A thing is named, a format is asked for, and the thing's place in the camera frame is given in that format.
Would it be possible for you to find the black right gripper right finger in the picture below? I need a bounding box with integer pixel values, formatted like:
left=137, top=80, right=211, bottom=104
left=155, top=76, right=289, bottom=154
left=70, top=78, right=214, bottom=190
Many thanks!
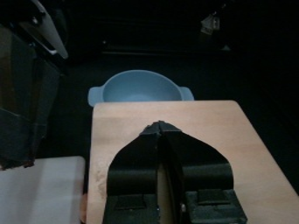
left=158, top=120, right=249, bottom=224

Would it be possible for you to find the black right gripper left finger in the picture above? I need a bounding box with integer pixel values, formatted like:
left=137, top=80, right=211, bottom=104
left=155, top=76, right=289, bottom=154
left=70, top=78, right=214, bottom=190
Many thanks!
left=102, top=120, right=163, bottom=224

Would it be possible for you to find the white drawer unit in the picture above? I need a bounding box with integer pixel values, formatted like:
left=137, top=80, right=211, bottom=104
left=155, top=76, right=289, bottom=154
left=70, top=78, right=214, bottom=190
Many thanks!
left=0, top=155, right=87, bottom=224

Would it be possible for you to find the wooden cutting board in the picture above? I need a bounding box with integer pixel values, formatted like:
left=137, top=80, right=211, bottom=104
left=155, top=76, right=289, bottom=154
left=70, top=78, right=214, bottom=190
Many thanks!
left=86, top=100, right=299, bottom=224

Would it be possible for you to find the dark cardboard box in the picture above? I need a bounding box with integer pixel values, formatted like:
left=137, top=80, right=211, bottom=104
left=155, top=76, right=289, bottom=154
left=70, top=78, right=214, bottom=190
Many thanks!
left=0, top=24, right=62, bottom=171

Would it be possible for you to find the light blue bowl with handles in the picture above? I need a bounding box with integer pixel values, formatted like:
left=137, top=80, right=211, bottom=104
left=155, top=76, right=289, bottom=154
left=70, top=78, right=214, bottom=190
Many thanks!
left=89, top=69, right=195, bottom=108

